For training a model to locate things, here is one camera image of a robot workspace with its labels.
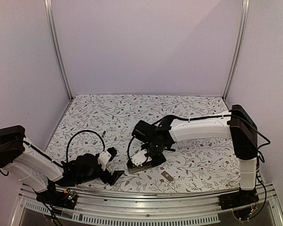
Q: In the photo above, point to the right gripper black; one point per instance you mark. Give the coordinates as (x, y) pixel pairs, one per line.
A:
(160, 160)

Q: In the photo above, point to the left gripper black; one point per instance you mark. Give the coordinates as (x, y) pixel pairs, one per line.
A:
(113, 178)

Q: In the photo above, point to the remote battery cover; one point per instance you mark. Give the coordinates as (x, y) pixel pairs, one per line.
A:
(167, 176)

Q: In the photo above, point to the white remote control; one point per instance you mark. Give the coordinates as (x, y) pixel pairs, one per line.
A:
(136, 169)

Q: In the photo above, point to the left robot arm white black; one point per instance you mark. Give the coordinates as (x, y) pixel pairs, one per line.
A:
(19, 156)

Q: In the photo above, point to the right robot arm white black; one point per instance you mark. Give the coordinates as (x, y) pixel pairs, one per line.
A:
(234, 124)

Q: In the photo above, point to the floral patterned table mat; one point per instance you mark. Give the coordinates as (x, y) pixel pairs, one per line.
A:
(197, 165)

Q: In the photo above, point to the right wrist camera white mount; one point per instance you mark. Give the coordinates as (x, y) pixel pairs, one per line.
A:
(140, 158)

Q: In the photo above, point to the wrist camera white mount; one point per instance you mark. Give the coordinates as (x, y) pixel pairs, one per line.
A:
(140, 158)
(105, 157)

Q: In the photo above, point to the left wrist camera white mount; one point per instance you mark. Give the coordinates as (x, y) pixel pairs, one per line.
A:
(105, 157)

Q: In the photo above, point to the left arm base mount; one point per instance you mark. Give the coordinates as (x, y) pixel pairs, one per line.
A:
(65, 199)

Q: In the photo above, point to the aluminium front rail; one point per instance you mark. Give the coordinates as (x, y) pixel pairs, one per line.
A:
(99, 207)

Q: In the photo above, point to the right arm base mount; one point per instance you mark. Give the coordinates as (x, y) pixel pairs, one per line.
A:
(237, 199)

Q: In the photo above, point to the right aluminium frame post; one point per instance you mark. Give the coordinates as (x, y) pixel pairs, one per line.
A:
(237, 49)

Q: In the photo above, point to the aluminium frame post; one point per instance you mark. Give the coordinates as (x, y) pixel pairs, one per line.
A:
(237, 49)
(56, 48)

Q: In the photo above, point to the left aluminium frame post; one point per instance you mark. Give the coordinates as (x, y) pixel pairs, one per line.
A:
(56, 48)

